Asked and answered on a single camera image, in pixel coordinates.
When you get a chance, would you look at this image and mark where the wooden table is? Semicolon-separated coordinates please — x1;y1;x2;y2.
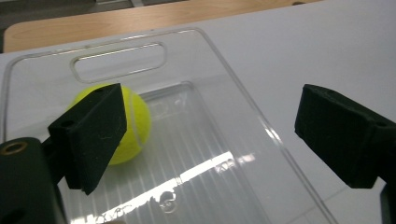
2;0;323;54

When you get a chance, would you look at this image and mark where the clear plastic tray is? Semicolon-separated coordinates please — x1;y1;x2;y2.
0;26;340;224

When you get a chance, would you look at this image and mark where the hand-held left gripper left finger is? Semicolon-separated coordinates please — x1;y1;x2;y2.
47;82;128;196

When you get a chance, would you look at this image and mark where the yellow tennis ball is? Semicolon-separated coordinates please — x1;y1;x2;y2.
69;83;153;166

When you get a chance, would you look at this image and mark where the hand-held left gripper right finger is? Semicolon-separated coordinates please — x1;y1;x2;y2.
293;83;396;189

